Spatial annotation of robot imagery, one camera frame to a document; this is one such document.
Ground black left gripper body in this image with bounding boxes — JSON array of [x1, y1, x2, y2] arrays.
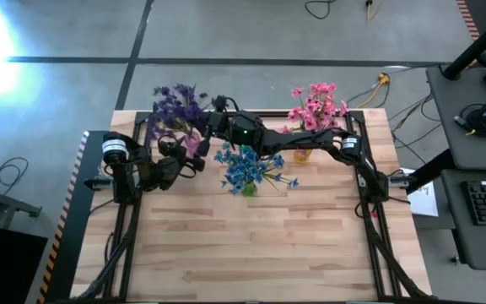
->
[[156, 155, 185, 191]]

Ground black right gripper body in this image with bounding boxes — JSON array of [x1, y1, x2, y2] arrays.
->
[[206, 110, 234, 140]]

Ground purple glass vase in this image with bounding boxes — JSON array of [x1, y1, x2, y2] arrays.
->
[[183, 130, 203, 158]]

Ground pink artificial flower bunch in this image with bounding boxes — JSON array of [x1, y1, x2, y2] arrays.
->
[[310, 96, 350, 130], [291, 82, 339, 111], [280, 105, 324, 133]]

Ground green glass vase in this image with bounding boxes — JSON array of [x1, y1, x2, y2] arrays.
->
[[241, 180, 259, 198]]

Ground amber glass vase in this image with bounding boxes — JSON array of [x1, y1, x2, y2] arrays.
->
[[292, 147, 313, 165]]

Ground striped-edge black floor mat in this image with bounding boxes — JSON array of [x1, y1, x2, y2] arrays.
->
[[35, 129, 110, 304], [455, 0, 486, 43]]

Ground black floor cabinet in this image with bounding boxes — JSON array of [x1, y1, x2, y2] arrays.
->
[[0, 223, 49, 304]]

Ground white paper sheet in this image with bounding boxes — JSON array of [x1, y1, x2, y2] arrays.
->
[[406, 168, 440, 218]]

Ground grey office desk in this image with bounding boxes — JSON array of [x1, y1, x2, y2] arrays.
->
[[424, 62, 486, 271]]

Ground black stand pole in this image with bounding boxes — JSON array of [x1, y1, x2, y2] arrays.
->
[[441, 6, 486, 81]]

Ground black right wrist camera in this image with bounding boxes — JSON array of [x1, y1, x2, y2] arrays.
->
[[229, 110, 266, 147]]

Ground black aluminium table frame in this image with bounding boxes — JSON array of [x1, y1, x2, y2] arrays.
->
[[69, 100, 436, 304]]

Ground black floor cable loop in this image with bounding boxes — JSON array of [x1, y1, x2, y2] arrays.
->
[[304, 0, 338, 21]]

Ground yellow floor cable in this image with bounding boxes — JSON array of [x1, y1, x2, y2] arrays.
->
[[354, 72, 392, 110]]

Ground black desk cables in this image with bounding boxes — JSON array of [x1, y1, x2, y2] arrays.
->
[[388, 93, 442, 147]]

